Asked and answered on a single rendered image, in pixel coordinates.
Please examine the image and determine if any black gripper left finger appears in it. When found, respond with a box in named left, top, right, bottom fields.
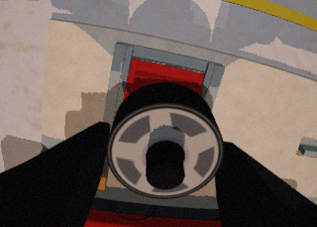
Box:
left=0, top=121, right=110, bottom=227

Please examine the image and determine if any yellow rectangular outline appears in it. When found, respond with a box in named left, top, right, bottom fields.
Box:
left=222, top=0, right=317, bottom=32

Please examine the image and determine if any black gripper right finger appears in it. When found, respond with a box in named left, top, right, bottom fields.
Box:
left=215, top=141, right=317, bottom=227

